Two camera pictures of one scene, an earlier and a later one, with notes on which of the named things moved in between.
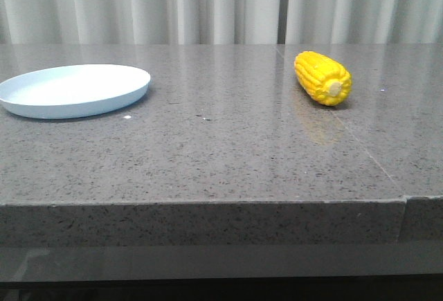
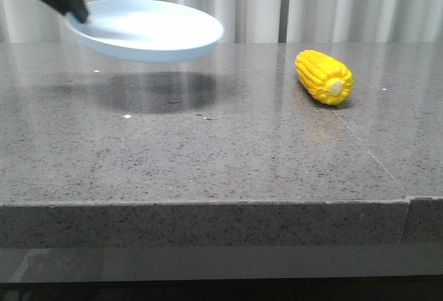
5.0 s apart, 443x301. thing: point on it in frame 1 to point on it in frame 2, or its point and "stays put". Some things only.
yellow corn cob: [324, 79] stays put
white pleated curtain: [220, 7] stays put
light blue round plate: [70, 91] to [143, 30]
